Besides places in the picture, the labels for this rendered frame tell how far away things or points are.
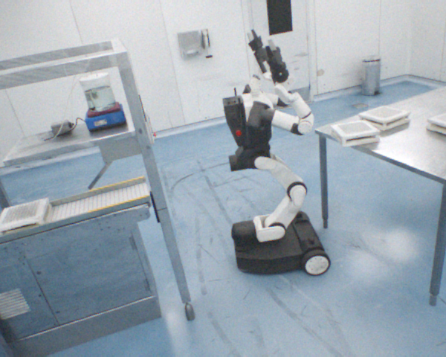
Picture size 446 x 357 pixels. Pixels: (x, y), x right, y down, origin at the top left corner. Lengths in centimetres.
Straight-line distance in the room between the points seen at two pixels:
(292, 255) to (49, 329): 165
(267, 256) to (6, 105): 451
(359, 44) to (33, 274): 599
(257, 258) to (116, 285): 98
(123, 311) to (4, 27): 433
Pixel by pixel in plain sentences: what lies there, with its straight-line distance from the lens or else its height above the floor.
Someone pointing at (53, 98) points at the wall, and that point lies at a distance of 593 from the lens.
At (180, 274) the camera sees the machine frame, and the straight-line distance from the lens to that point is 234.
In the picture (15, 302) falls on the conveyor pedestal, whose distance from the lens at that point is 255.
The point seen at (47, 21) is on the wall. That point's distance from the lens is 581.
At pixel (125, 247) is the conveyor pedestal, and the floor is 63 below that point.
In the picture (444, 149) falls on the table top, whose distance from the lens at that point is 249.
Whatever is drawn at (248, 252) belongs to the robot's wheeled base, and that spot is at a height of 17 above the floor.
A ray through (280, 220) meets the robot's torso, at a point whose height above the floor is 36.
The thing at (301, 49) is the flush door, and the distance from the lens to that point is 642.
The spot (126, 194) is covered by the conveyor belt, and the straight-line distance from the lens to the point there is 226.
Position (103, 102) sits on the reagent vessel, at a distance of 202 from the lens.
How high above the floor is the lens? 188
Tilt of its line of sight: 26 degrees down
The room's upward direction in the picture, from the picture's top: 10 degrees counter-clockwise
